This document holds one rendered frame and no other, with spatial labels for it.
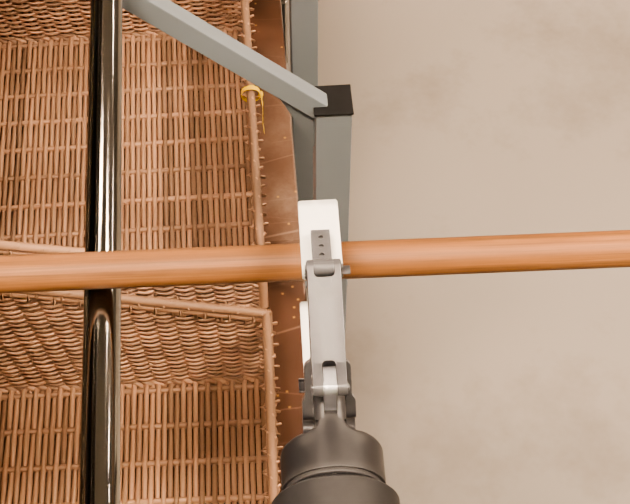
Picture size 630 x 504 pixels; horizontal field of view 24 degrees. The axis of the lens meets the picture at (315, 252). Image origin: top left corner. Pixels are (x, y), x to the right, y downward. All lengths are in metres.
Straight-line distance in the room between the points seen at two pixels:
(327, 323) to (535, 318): 1.57
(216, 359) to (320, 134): 0.33
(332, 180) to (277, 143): 0.38
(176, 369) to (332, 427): 0.76
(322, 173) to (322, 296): 0.63
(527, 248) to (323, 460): 0.26
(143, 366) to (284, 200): 0.34
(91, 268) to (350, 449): 0.26
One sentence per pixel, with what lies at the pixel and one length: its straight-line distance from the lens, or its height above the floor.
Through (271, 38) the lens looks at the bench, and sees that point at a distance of 2.17.
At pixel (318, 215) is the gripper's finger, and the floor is 1.26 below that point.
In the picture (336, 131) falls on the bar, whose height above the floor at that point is 0.92.
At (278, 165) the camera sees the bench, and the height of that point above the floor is 0.58.
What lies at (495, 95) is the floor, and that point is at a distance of 2.90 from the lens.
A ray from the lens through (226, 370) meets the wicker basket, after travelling 1.78.
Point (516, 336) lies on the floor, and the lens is 2.56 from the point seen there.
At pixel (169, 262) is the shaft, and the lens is 1.14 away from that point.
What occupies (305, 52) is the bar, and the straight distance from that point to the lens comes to 2.20.
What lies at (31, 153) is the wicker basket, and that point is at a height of 0.59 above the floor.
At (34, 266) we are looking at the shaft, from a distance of 1.16.
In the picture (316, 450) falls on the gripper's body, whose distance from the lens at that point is 1.03.
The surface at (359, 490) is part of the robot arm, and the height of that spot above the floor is 1.23.
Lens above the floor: 2.13
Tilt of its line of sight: 54 degrees down
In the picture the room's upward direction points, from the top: straight up
